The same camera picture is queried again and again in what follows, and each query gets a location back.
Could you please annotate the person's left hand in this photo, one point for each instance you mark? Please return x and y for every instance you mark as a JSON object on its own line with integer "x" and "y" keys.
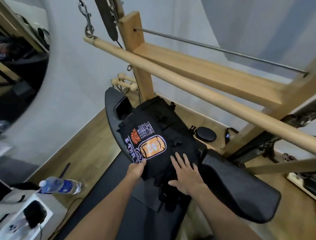
{"x": 135, "y": 171}

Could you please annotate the person's right hand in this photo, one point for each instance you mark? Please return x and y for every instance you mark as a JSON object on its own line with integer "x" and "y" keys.
{"x": 189, "y": 178}

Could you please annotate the person's right middle finger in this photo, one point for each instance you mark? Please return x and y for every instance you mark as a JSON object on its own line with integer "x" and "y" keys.
{"x": 181, "y": 162}

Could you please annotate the person's right little finger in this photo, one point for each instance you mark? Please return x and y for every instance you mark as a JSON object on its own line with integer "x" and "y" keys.
{"x": 196, "y": 169}

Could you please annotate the person's right thumb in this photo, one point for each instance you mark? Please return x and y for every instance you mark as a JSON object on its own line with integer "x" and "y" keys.
{"x": 173, "y": 183}

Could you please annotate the person's left thumb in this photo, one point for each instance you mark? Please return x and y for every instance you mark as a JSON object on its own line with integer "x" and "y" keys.
{"x": 143, "y": 163}

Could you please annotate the black printed garment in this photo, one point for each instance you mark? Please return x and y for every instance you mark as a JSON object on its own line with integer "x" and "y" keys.
{"x": 158, "y": 123}

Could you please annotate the person's left forearm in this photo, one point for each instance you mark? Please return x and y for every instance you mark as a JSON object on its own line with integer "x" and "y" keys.
{"x": 106, "y": 210}

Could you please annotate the person's right forearm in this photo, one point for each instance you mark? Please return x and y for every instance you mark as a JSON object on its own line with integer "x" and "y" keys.
{"x": 219, "y": 217}

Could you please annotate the black oval pad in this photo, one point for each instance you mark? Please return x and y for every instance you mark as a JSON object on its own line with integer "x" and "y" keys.
{"x": 206, "y": 134}

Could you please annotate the black curved padded board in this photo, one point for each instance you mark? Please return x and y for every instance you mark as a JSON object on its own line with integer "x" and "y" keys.
{"x": 234, "y": 192}

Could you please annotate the black padded carriage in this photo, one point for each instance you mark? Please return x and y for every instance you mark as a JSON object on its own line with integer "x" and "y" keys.
{"x": 118, "y": 222}

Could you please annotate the metal coil spring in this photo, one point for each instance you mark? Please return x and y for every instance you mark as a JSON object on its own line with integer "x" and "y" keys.
{"x": 264, "y": 146}

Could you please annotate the round wooden bar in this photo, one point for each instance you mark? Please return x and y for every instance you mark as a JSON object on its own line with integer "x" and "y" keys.
{"x": 172, "y": 79}

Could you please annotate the clear plastic water bottle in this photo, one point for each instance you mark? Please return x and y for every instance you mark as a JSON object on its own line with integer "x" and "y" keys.
{"x": 60, "y": 186}

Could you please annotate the metal eye bolt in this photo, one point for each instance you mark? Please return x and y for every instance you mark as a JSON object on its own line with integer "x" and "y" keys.
{"x": 129, "y": 67}

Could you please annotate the black charger plug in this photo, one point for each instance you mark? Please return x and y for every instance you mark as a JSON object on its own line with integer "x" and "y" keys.
{"x": 35, "y": 213}

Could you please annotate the thin metal rod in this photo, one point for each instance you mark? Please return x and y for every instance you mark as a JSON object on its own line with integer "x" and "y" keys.
{"x": 222, "y": 50}

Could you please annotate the white and black bag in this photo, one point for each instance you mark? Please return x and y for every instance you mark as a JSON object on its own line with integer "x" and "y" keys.
{"x": 14, "y": 196}

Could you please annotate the white power strip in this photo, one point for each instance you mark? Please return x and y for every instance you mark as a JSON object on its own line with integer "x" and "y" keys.
{"x": 14, "y": 222}

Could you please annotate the metal snap hook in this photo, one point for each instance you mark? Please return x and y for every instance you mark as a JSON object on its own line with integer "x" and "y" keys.
{"x": 87, "y": 19}

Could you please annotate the wooden exercise frame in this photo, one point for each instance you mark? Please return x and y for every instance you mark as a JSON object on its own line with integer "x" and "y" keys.
{"x": 222, "y": 74}

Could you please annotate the arched wall mirror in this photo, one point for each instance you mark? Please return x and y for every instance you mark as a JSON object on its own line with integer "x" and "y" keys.
{"x": 19, "y": 74}

